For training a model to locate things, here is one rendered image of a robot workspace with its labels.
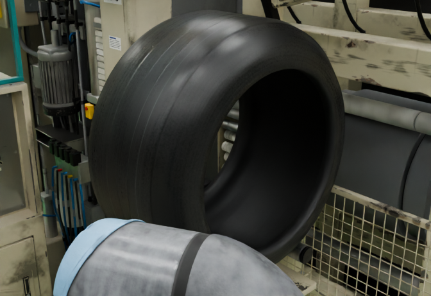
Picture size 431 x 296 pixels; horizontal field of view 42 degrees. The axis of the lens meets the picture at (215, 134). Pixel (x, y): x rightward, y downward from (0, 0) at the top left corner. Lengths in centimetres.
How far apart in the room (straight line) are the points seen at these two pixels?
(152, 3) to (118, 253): 86
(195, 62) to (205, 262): 53
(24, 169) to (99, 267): 105
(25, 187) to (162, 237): 109
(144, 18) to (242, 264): 87
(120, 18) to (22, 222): 63
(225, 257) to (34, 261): 117
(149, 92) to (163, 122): 8
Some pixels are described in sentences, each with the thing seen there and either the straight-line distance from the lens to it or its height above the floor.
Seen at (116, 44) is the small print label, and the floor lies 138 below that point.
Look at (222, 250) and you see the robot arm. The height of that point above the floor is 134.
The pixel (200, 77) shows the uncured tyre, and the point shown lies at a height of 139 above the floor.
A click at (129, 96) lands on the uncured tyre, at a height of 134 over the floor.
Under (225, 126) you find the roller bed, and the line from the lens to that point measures 171.
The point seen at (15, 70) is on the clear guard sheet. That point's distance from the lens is 151.
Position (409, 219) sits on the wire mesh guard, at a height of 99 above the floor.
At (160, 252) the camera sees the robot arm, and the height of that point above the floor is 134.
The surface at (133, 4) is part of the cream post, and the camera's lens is 131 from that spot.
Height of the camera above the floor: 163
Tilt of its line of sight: 20 degrees down
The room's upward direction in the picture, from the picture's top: straight up
